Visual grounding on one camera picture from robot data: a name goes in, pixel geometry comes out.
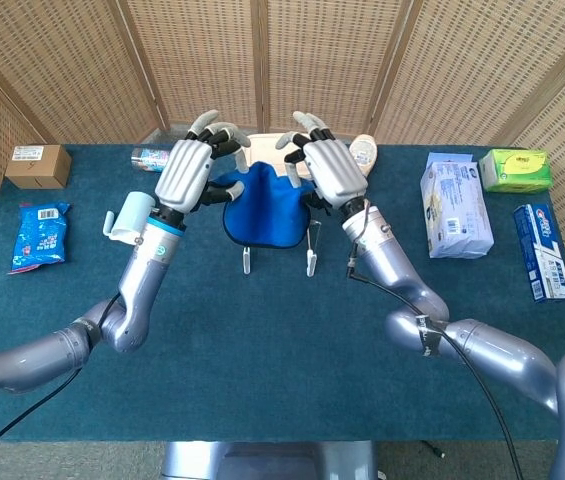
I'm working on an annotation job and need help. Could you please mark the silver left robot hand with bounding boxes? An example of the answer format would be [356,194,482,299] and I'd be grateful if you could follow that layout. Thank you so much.
[154,109,253,222]

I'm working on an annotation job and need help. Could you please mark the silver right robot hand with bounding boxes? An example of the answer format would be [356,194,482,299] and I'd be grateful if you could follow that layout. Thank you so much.
[275,111,369,211]

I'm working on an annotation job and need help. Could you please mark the blue microfibre towel black trim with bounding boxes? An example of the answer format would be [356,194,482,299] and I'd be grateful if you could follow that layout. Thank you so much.
[221,160,316,250]

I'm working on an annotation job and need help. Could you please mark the cream squeeze bottle clear cap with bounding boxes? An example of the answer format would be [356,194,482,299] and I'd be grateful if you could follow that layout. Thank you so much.
[349,133,380,177]

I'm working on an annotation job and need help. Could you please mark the clear snack jar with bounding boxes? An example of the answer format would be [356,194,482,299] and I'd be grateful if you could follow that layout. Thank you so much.
[130,145,176,175]

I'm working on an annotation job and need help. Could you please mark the pale blue plastic mug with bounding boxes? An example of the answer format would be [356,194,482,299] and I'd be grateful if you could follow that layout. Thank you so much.
[101,192,157,246]

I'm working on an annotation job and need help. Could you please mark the cream plastic lunch box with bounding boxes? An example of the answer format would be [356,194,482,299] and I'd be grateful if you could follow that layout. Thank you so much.
[246,132,313,179]

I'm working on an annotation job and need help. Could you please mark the woven bamboo folding screen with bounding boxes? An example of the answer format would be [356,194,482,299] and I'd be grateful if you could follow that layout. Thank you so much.
[0,0,565,346]

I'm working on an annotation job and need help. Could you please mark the pale purple tissue pack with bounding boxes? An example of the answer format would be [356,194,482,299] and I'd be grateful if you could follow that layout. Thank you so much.
[419,152,495,260]

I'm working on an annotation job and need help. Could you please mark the brown cardboard box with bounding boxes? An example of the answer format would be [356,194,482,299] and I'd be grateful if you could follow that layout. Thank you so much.
[4,144,73,190]

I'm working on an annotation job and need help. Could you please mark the blue snack bag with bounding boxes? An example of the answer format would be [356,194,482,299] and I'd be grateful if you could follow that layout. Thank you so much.
[7,201,72,275]

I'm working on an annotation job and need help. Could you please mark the green tissue pack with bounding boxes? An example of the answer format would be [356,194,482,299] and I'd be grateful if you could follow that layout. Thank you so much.
[477,148,554,195]

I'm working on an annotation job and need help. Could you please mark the teal table cloth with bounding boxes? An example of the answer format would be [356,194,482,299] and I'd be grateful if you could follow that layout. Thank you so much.
[0,143,565,444]

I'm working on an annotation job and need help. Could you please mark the blue white toothpaste box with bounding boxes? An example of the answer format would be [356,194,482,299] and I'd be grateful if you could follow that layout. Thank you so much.
[512,202,565,304]

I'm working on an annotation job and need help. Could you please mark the silver robot torso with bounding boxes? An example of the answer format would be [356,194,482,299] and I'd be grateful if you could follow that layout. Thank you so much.
[161,440,378,480]

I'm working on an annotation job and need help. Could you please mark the metal wire rack white feet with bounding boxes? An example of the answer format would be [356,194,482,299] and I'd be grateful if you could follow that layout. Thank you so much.
[240,217,322,278]

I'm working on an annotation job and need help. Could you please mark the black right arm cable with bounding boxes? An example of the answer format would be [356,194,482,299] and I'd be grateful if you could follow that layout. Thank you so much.
[346,199,526,480]

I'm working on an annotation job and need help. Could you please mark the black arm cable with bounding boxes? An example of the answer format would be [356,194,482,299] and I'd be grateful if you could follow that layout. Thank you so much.
[0,294,123,464]
[346,199,526,480]

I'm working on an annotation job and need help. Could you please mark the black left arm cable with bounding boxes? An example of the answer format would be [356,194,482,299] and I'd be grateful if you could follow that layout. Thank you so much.
[0,294,123,464]

